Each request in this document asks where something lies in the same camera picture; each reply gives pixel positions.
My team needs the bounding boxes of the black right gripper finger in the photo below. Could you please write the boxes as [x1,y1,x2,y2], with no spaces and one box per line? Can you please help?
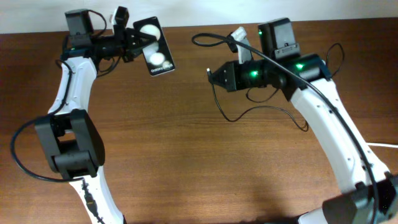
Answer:
[208,76,231,91]
[210,62,232,78]

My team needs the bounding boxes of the black USB charger cable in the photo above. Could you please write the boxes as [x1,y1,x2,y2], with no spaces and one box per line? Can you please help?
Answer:
[206,42,345,133]

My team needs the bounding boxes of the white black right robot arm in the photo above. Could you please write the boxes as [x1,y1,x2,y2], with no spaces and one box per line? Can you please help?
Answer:
[208,18,397,223]

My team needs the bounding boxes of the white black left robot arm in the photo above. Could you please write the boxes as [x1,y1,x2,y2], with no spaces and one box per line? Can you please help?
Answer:
[34,7,175,223]

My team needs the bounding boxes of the white power strip cord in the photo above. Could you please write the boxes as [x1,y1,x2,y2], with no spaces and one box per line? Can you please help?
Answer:
[366,142,398,149]

